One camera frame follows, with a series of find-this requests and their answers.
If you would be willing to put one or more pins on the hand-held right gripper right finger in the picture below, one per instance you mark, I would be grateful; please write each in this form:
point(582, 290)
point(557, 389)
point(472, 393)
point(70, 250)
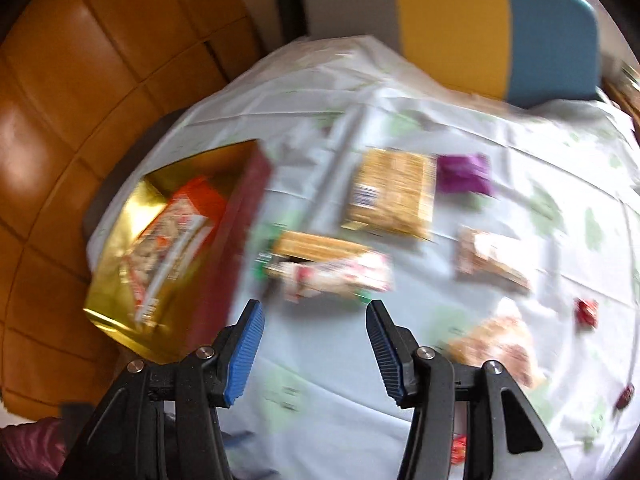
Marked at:
point(387, 360)

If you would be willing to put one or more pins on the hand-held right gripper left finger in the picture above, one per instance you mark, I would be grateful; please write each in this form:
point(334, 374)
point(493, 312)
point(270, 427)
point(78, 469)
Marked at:
point(245, 355)

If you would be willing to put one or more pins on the white and red snack packet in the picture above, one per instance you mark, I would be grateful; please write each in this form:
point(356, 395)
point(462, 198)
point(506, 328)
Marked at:
point(340, 275)

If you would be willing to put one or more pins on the orange sesame cake packet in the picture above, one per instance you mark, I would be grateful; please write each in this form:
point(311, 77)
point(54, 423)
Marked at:
point(495, 350)

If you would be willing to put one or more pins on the gold and red gift box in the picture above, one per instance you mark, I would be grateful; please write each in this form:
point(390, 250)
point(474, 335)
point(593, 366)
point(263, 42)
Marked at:
point(127, 210)

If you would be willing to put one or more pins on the purple candy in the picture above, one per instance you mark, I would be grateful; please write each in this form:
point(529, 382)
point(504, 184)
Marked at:
point(462, 172)

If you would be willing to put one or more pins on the white green-printed tablecloth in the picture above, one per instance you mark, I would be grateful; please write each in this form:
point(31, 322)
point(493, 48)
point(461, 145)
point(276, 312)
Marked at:
point(320, 360)

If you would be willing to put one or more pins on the long yellow wafer packet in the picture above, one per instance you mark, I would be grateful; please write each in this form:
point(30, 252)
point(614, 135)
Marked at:
point(320, 246)

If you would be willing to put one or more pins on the orange and white snack packet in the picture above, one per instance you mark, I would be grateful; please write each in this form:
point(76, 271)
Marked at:
point(170, 245)

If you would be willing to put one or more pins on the white and brown snack packet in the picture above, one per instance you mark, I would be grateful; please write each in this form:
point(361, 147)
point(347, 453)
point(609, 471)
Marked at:
point(490, 257)

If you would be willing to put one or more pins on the yellow cracker packet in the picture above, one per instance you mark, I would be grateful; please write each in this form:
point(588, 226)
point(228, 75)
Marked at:
point(395, 195)

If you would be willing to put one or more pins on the maroon cloth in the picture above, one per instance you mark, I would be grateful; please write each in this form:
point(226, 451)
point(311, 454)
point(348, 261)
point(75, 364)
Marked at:
point(30, 445)

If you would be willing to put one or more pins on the dark red wrapped candy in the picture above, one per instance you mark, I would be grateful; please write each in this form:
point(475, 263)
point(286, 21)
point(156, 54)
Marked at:
point(625, 396)

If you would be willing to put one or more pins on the yellow and blue chair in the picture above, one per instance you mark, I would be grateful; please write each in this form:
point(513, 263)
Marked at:
point(450, 10)

